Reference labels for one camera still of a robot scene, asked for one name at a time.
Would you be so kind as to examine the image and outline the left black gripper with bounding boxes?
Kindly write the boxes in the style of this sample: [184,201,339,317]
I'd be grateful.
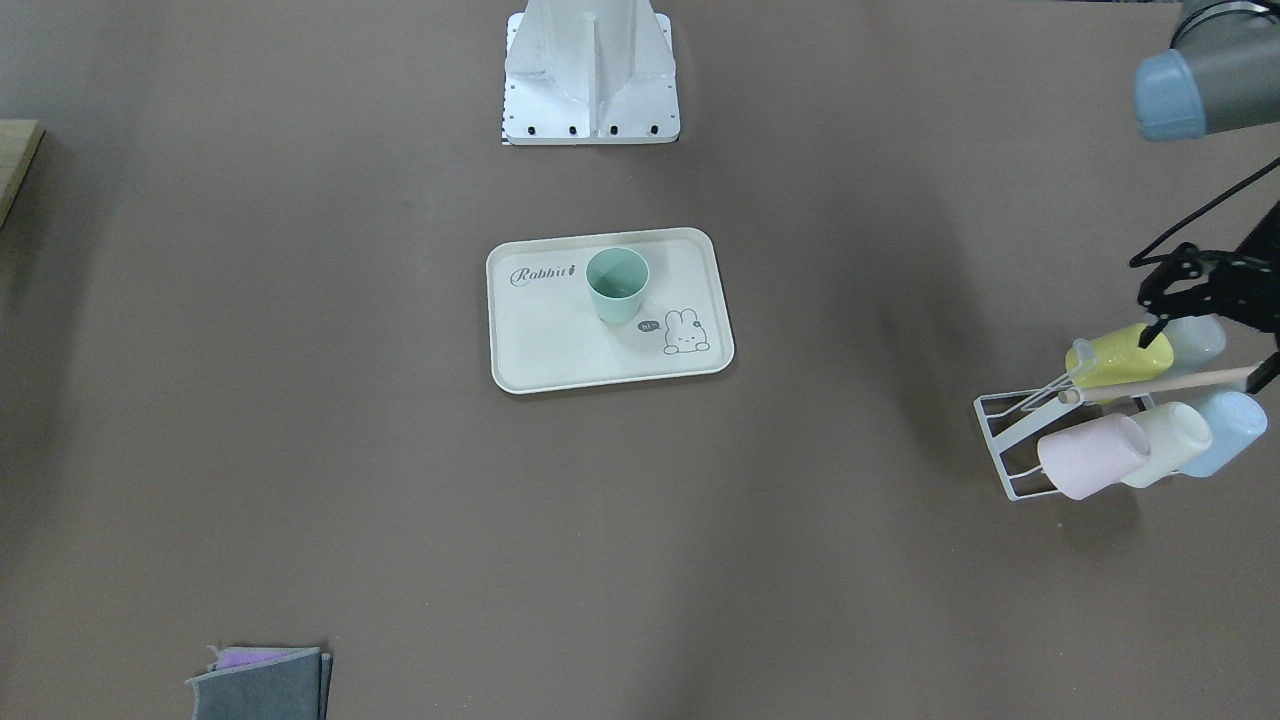
[1138,205,1280,395]

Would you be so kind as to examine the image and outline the green cup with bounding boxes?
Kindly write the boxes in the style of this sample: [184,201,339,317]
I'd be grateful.
[585,247,650,324]

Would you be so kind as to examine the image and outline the cream rabbit tray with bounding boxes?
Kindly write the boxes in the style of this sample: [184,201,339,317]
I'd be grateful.
[485,227,735,395]

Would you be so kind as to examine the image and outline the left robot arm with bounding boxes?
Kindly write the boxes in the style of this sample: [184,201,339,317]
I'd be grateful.
[1129,1,1279,348]

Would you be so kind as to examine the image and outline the grey-white cup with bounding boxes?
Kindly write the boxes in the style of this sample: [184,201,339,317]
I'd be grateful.
[1161,315,1228,375]

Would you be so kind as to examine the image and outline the light blue cup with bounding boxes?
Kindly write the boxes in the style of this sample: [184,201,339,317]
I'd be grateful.
[1179,389,1268,478]

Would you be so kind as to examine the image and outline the yellow cup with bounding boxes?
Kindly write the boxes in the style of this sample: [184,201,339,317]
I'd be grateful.
[1064,323,1175,388]

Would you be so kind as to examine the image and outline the cream cup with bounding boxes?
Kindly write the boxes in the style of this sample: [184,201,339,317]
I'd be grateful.
[1121,402,1213,488]

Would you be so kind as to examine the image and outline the pink cup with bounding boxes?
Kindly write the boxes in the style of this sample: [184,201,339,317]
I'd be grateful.
[1036,413,1151,501]

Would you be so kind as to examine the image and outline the grey folded cloth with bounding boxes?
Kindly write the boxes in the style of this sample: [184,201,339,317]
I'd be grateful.
[186,646,333,719]

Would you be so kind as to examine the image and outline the wooden cutting board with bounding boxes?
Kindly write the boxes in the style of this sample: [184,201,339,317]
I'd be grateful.
[0,119,45,227]

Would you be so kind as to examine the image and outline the black camera cable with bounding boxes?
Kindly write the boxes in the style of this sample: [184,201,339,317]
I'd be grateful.
[1129,158,1280,269]

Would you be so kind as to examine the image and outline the white wire cup rack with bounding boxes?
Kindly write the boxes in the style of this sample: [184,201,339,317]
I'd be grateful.
[973,363,1260,501]

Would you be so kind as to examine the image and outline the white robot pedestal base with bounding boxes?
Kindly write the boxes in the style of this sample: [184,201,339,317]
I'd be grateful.
[500,1,681,146]

